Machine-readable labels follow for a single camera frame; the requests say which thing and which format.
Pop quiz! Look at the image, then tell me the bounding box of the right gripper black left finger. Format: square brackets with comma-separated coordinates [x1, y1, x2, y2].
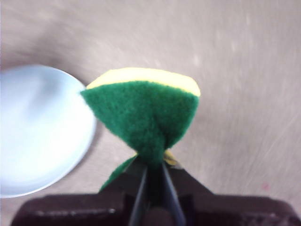
[100, 162, 148, 226]

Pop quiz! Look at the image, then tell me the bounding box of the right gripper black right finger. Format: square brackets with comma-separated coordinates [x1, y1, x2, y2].
[162, 164, 214, 226]

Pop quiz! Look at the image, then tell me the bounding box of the yellow sponge with green pad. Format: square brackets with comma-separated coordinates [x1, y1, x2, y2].
[79, 67, 201, 193]

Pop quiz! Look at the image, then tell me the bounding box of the blue round plate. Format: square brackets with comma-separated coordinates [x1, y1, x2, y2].
[0, 65, 97, 199]

